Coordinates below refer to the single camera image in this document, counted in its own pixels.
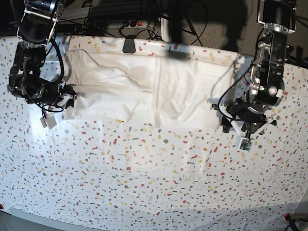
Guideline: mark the green wrist camera image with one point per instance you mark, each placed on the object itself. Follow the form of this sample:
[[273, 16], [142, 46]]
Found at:
[[48, 122], [245, 144]]

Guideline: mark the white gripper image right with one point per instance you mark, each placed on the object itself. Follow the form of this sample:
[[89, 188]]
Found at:
[[245, 117]]

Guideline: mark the white power strip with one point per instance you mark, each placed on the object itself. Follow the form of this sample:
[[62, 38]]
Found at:
[[120, 23]]

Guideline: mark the black robot arm image left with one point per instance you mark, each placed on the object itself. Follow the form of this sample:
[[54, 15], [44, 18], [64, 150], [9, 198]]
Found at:
[[37, 20]]

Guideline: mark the black table clamp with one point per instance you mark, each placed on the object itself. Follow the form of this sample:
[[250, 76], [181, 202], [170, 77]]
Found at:
[[129, 44]]

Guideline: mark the green wrist camera image right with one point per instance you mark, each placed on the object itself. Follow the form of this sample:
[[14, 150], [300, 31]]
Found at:
[[245, 144]]

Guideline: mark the red clamp bottom right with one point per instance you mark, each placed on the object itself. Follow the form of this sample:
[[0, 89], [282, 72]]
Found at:
[[291, 224]]

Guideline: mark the white printed T-shirt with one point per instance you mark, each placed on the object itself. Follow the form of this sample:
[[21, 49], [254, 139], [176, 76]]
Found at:
[[162, 91]]

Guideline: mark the green wrist camera image left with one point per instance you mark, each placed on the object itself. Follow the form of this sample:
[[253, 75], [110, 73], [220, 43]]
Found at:
[[48, 122]]

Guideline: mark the terrazzo pattern tablecloth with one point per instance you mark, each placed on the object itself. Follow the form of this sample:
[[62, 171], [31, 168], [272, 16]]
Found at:
[[117, 176]]

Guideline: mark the black camera stand pole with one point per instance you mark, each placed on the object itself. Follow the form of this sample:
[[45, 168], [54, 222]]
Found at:
[[175, 16]]

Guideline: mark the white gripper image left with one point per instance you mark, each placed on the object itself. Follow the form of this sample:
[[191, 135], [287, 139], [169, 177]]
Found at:
[[57, 99]]

